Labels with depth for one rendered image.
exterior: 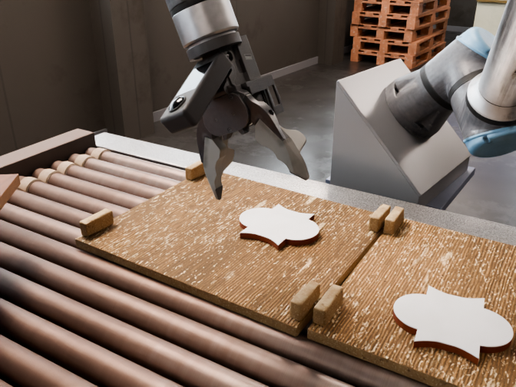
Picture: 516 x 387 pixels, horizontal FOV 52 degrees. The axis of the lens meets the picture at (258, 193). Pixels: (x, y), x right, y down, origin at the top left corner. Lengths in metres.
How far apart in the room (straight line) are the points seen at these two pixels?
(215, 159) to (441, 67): 0.60
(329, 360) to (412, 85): 0.69
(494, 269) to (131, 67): 3.43
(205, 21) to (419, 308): 0.45
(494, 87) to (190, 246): 0.57
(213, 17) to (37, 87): 3.19
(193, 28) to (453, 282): 0.49
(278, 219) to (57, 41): 3.12
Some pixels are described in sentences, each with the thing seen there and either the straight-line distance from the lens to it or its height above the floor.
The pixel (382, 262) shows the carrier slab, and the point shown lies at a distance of 0.83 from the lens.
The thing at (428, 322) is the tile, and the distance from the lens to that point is 0.71.
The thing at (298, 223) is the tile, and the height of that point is 0.95.
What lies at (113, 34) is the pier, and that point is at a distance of 3.90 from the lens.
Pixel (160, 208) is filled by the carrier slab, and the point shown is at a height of 0.94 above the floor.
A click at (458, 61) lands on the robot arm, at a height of 1.16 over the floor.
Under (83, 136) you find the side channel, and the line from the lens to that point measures 1.35.
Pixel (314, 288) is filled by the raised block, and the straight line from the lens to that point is 0.72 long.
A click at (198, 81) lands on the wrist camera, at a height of 1.22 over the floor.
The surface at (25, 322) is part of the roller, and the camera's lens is 0.79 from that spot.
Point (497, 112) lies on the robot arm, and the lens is 1.03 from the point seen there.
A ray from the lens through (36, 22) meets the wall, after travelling 3.79.
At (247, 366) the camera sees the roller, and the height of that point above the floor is 0.91.
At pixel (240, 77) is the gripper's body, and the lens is 0.70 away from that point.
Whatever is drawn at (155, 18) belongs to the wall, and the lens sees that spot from 4.46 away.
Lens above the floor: 1.38
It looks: 26 degrees down
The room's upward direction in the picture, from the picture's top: straight up
